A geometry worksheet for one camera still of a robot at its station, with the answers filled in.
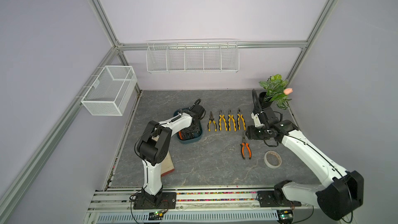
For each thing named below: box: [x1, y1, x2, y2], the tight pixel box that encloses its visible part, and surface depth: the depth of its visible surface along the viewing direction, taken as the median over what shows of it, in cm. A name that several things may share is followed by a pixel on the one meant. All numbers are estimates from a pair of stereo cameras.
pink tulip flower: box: [283, 87, 294, 95], surface depth 83 cm
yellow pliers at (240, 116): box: [236, 108, 247, 131], surface depth 104 cm
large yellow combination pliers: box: [218, 109, 228, 132], surface depth 104 cm
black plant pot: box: [258, 91, 274, 109], surface depth 97 cm
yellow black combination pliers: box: [227, 109, 237, 132], surface depth 104 cm
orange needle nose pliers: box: [240, 136, 252, 160], surface depth 91 cm
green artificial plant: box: [258, 74, 293, 110], surface depth 88 cm
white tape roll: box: [263, 150, 282, 169], surface depth 86 cm
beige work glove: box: [160, 150, 176, 177], surface depth 86 cm
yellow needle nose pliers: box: [207, 110, 218, 132], surface depth 104 cm
